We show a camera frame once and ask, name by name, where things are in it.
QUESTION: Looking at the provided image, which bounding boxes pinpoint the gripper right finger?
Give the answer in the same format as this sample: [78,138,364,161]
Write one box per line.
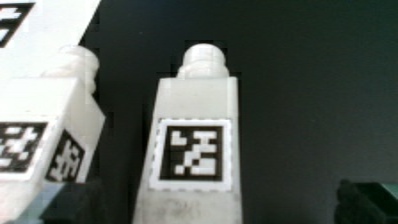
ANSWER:
[336,179,398,224]

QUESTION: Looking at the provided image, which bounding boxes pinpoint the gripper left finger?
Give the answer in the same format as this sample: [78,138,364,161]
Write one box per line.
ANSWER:
[39,181,108,224]

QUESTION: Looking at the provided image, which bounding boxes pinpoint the white table leg with tag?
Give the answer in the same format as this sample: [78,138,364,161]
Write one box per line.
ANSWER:
[132,43,243,224]

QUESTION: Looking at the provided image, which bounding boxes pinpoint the white marker base plate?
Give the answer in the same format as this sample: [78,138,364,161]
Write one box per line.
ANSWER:
[0,0,101,82]

